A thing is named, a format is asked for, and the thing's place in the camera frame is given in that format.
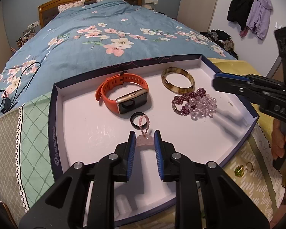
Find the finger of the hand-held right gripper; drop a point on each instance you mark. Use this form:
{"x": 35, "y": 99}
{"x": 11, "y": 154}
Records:
{"x": 228, "y": 84}
{"x": 231, "y": 76}

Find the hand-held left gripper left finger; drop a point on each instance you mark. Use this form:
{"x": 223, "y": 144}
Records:
{"x": 132, "y": 152}

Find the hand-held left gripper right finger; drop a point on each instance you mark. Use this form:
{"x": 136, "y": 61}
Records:
{"x": 158, "y": 152}

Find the pink stone charm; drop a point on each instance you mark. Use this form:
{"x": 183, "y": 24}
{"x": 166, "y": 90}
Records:
{"x": 145, "y": 140}

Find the dark blue shallow box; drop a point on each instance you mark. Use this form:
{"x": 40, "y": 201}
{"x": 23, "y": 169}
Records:
{"x": 90, "y": 124}

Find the orange smartwatch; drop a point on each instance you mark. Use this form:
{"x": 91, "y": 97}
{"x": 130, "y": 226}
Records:
{"x": 109, "y": 102}

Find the amber bangle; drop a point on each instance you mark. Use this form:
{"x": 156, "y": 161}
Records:
{"x": 166, "y": 85}

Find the green gem pendant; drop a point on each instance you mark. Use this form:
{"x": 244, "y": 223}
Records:
{"x": 238, "y": 171}

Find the person's right hand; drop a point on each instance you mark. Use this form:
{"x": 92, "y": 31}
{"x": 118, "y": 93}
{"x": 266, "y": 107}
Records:
{"x": 277, "y": 138}

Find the pile of dark clothes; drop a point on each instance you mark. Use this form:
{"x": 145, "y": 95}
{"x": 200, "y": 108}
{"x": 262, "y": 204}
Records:
{"x": 219, "y": 40}

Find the maroon hanging garment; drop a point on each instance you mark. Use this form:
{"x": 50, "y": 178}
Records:
{"x": 243, "y": 31}

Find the black jacket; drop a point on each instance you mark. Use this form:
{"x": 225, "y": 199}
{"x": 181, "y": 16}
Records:
{"x": 239, "y": 7}

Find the purple jacket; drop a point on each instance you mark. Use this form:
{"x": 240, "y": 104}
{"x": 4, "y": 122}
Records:
{"x": 261, "y": 12}

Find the patchwork cloth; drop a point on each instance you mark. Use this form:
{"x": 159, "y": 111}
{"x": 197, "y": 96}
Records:
{"x": 33, "y": 136}

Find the black power adapter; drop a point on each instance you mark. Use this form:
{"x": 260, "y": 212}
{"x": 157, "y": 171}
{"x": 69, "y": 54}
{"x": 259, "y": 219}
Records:
{"x": 6, "y": 105}

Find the bed with floral blue duvet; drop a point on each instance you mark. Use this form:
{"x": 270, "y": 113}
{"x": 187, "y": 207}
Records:
{"x": 109, "y": 16}

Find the row of cosmetic bottles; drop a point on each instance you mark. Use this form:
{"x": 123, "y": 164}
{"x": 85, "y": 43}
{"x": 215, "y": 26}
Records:
{"x": 26, "y": 35}

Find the wooden headboard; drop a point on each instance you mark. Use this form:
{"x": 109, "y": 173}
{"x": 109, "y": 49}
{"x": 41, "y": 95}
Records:
{"x": 62, "y": 3}

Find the white light switch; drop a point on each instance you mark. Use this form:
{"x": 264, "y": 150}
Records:
{"x": 278, "y": 24}

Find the white wall socket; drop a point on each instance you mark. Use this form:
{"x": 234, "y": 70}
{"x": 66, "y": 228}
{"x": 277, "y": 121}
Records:
{"x": 151, "y": 1}
{"x": 33, "y": 24}

